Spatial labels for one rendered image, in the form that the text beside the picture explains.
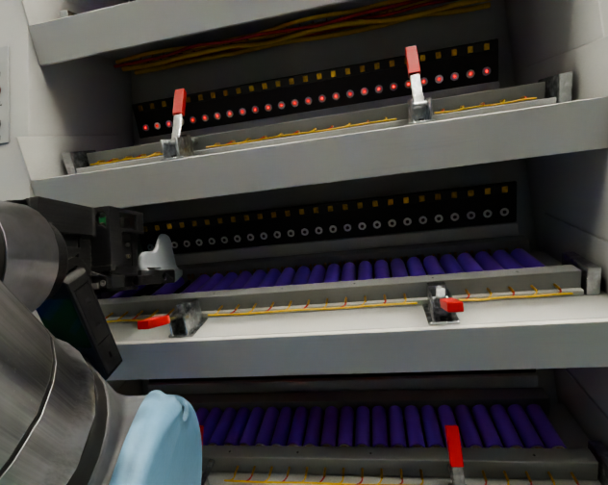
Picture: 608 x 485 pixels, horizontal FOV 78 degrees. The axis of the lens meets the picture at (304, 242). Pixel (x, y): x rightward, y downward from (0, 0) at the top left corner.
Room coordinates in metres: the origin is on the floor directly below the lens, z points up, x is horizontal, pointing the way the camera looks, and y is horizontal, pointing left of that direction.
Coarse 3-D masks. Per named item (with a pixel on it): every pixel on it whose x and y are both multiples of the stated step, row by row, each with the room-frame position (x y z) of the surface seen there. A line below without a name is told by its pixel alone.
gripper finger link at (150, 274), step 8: (144, 272) 0.39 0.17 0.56; (152, 272) 0.39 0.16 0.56; (160, 272) 0.40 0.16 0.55; (168, 272) 0.43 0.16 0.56; (128, 280) 0.38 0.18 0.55; (136, 280) 0.38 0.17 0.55; (144, 280) 0.38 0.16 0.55; (152, 280) 0.39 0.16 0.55; (160, 280) 0.40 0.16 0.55; (168, 280) 0.42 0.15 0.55
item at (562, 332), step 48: (336, 240) 0.53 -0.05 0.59; (384, 240) 0.52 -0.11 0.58; (432, 240) 0.51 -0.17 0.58; (576, 240) 0.41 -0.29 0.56; (144, 336) 0.42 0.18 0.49; (192, 336) 0.40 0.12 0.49; (240, 336) 0.39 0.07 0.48; (288, 336) 0.38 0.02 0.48; (336, 336) 0.37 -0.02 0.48; (384, 336) 0.36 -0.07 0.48; (432, 336) 0.35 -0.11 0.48; (480, 336) 0.35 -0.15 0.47; (528, 336) 0.34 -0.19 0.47; (576, 336) 0.33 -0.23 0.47
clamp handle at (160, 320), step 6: (180, 306) 0.41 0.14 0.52; (180, 312) 0.41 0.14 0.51; (186, 312) 0.41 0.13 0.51; (150, 318) 0.36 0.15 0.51; (156, 318) 0.36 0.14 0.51; (162, 318) 0.36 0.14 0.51; (168, 318) 0.37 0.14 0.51; (174, 318) 0.39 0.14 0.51; (180, 318) 0.40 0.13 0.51; (138, 324) 0.34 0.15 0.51; (144, 324) 0.34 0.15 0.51; (150, 324) 0.34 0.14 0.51; (156, 324) 0.35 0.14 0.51; (162, 324) 0.36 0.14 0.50
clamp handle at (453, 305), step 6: (438, 288) 0.36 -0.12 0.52; (438, 294) 0.36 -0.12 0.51; (438, 300) 0.34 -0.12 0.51; (444, 300) 0.31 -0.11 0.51; (450, 300) 0.30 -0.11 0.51; (456, 300) 0.30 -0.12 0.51; (444, 306) 0.30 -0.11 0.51; (450, 306) 0.29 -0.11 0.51; (456, 306) 0.29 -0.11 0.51; (462, 306) 0.29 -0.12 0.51; (450, 312) 0.29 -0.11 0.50
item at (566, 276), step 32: (256, 288) 0.44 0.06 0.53; (288, 288) 0.43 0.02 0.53; (320, 288) 0.41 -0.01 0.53; (352, 288) 0.41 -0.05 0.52; (384, 288) 0.40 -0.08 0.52; (416, 288) 0.40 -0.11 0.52; (448, 288) 0.39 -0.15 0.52; (480, 288) 0.39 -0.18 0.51; (512, 288) 0.38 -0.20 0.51; (544, 288) 0.38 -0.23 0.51; (128, 320) 0.45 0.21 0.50
